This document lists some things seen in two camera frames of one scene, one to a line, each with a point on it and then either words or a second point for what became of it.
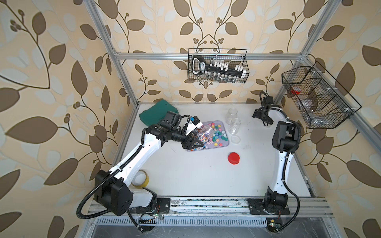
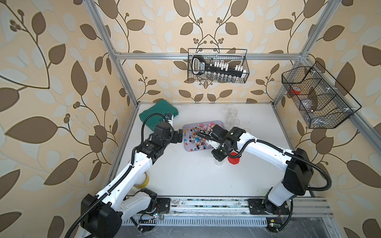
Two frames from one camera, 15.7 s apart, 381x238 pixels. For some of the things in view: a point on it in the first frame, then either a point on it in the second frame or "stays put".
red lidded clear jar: [233, 127] stays put
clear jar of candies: [205, 133] -> [219, 163]
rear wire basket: [219, 65] stays put
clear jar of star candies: [232, 114] stays put
